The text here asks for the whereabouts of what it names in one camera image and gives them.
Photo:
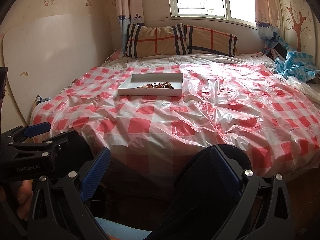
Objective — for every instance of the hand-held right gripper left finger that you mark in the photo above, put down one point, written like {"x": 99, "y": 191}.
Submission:
{"x": 96, "y": 172}

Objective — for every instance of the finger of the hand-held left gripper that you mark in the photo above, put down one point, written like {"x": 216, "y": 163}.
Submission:
{"x": 37, "y": 129}
{"x": 37, "y": 150}

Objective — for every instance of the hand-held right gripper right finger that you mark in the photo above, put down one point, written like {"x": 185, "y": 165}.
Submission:
{"x": 223, "y": 168}

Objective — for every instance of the white cardboard box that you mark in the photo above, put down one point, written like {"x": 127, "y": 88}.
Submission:
{"x": 150, "y": 92}

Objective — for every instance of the thin silver bangle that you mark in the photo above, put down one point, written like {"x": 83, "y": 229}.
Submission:
{"x": 156, "y": 83}

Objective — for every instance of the person's left hand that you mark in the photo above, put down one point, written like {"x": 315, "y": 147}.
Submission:
{"x": 23, "y": 192}

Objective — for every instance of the red checked plastic sheet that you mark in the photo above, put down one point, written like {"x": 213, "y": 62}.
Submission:
{"x": 200, "y": 120}

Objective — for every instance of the light blue seat cloth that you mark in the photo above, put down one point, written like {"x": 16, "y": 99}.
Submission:
{"x": 120, "y": 226}

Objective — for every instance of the white headboard panel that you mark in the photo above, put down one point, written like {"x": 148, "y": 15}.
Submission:
{"x": 57, "y": 62}

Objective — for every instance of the white striped bedsheet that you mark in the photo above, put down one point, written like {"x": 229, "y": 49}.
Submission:
{"x": 200, "y": 60}

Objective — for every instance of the clear plastic bag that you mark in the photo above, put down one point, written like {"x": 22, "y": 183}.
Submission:
{"x": 302, "y": 86}

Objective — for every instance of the blue plastic bag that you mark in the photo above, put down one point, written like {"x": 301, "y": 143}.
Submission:
{"x": 295, "y": 66}

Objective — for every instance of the plaid pillow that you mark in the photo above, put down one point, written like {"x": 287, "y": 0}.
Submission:
{"x": 212, "y": 41}
{"x": 155, "y": 40}

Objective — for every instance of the dark clothing pile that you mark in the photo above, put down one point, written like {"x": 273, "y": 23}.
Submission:
{"x": 280, "y": 48}

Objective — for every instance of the pink printed curtain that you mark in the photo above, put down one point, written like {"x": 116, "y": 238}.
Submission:
{"x": 128, "y": 5}
{"x": 267, "y": 12}

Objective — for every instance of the window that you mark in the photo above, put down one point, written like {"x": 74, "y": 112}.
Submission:
{"x": 200, "y": 0}

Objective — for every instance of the tree wall sticker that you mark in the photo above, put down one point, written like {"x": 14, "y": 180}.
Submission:
{"x": 298, "y": 27}

